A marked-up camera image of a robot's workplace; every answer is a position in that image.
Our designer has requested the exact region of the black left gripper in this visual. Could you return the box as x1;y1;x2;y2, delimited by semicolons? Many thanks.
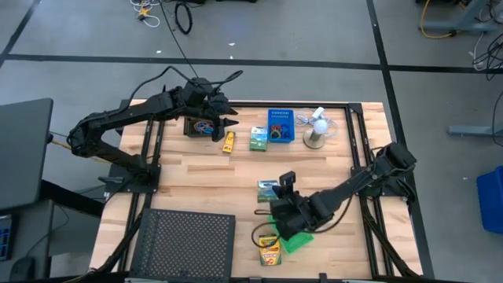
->
204;93;240;142

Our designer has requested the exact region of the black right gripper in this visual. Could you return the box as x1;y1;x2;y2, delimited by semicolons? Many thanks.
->
270;171;315;241

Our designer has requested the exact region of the sun print crayon box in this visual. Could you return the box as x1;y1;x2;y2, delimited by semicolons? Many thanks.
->
248;126;269;153
257;179;280;204

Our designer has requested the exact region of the slim yellow green crayon box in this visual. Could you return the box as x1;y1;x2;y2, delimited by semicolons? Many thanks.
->
222;130;237;154

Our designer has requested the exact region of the black plastic basket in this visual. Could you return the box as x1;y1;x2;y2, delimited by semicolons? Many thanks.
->
183;116;221;138

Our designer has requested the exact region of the green plastic basket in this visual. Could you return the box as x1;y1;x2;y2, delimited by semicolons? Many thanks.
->
267;214;315;255

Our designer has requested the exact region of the blue plastic basket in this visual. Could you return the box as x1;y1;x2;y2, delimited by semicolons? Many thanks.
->
266;108;296;144

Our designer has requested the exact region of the brass lamp base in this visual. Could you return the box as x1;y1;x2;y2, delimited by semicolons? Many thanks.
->
303;127;327;150

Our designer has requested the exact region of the yellow Crayola 24 crayon box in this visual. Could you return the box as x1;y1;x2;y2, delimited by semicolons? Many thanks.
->
258;233;282;267

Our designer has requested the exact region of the black perforated metal shelf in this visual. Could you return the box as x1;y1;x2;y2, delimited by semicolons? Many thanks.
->
128;208;237;281

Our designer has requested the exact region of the dark grey flat monitor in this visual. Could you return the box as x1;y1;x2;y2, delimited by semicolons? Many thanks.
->
0;97;54;211

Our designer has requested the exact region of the blue storage bin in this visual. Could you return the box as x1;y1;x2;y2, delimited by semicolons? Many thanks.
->
476;164;503;235

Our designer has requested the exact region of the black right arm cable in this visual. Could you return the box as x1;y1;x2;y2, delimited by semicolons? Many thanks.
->
251;208;354;249

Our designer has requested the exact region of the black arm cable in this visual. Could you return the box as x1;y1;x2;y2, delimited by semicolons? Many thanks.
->
251;208;354;249
117;65;244;115

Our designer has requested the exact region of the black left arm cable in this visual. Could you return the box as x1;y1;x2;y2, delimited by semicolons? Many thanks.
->
117;65;244;115

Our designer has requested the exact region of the white lamp cord with plug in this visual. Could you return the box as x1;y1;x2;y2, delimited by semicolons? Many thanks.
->
294;106;339;138

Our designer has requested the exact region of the black coiled floor cable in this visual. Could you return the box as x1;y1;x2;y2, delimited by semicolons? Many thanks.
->
174;2;193;35

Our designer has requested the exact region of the yellow floor cable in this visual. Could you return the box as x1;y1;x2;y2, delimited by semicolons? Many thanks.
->
420;0;457;39

